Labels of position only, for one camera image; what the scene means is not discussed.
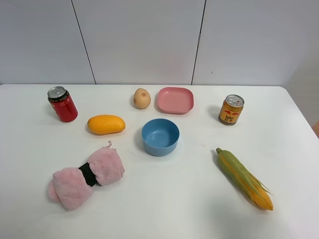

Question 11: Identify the blue bowl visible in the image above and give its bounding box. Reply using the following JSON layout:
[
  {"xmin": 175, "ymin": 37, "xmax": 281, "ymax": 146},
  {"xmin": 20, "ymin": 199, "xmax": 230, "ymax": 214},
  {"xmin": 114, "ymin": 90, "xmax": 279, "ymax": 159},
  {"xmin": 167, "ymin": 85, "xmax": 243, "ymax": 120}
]
[{"xmin": 141, "ymin": 119, "xmax": 180, "ymax": 156}]

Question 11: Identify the red soda can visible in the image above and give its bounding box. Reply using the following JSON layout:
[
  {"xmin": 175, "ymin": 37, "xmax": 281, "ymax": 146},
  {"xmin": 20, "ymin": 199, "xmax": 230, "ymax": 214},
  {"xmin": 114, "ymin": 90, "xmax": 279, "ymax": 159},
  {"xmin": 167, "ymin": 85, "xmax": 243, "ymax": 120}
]
[{"xmin": 47, "ymin": 86, "xmax": 78, "ymax": 122}]

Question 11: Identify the pink towel with black band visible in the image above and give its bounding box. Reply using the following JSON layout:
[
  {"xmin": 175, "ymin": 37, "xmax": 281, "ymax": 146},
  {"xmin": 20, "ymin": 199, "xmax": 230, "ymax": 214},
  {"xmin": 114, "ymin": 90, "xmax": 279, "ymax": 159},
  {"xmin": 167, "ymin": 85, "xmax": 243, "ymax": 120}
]
[{"xmin": 48, "ymin": 141, "xmax": 125, "ymax": 211}]

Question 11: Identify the beige potato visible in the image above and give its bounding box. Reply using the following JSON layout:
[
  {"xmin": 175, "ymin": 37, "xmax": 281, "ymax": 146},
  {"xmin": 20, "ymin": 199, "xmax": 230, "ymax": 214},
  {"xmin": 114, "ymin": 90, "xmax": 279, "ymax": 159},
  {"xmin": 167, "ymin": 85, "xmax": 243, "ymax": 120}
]
[{"xmin": 133, "ymin": 88, "xmax": 151, "ymax": 109}]

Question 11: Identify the yellow mango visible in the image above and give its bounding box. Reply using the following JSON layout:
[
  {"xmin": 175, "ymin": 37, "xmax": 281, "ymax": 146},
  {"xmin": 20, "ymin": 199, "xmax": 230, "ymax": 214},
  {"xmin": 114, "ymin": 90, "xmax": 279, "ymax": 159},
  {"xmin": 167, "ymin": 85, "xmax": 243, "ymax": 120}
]
[{"xmin": 87, "ymin": 115, "xmax": 126, "ymax": 135}]

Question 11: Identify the yellow energy drink can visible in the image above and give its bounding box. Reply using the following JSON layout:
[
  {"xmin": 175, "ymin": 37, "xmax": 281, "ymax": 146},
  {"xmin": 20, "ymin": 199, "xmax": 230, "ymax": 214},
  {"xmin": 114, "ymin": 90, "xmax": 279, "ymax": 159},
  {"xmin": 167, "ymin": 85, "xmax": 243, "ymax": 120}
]
[{"xmin": 218, "ymin": 95, "xmax": 245, "ymax": 125}]

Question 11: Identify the corn cob with husk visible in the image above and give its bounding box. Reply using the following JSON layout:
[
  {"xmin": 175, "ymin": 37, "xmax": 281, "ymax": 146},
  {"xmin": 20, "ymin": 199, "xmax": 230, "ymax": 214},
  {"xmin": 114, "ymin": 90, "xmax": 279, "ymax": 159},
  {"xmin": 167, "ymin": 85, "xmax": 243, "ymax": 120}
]
[{"xmin": 216, "ymin": 148, "xmax": 274, "ymax": 211}]

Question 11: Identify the pink square plate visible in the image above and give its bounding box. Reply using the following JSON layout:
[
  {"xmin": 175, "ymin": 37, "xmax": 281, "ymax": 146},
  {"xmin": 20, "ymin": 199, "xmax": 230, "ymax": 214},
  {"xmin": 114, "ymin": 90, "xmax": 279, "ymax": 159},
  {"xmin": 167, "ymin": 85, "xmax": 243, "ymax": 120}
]
[{"xmin": 157, "ymin": 87, "xmax": 194, "ymax": 115}]

